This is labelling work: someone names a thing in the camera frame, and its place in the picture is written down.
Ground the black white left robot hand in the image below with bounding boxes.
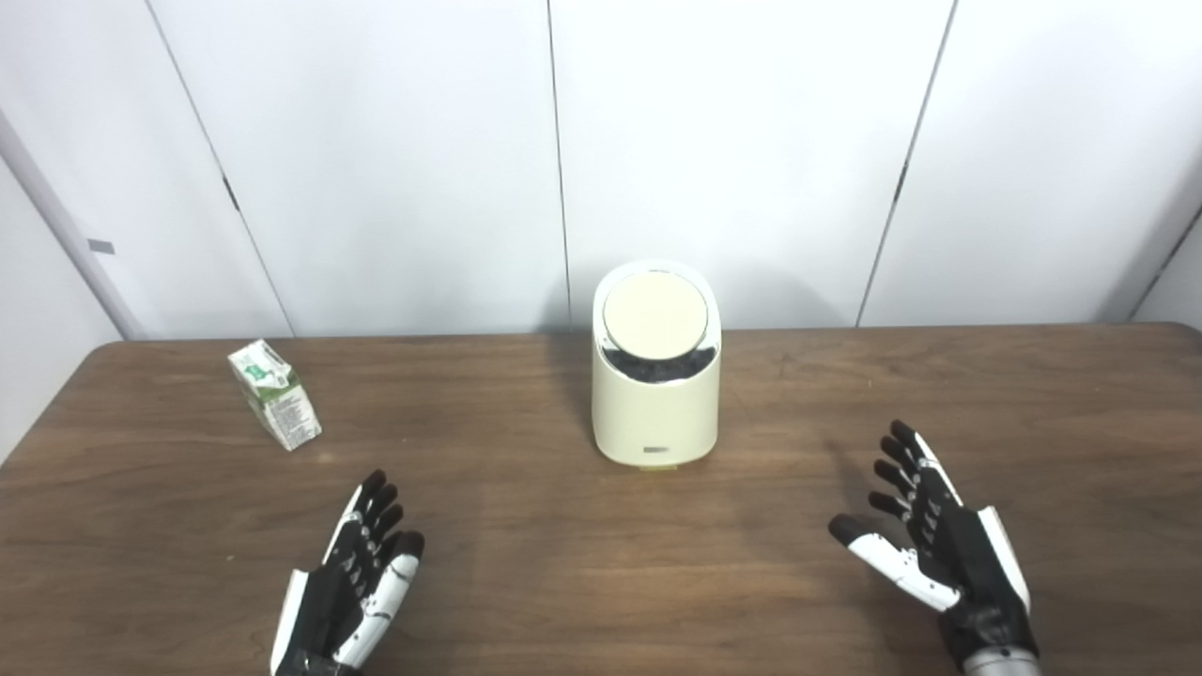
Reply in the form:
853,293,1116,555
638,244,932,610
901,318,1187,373
270,469,426,676

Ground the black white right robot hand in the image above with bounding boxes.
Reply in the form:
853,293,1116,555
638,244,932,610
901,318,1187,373
828,420,1041,664

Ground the green white milk carton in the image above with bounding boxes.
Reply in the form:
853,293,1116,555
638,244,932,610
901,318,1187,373
227,339,323,452

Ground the round cream bin lid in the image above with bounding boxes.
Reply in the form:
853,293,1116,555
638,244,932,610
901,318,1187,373
602,270,711,361

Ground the cream-colored bin body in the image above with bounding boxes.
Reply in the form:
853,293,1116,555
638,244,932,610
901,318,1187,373
591,260,723,470

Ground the black bin liner bag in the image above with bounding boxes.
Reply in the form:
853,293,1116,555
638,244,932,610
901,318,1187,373
601,343,717,384

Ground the grey wall corner post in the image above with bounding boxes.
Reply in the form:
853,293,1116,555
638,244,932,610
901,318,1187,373
0,108,151,341

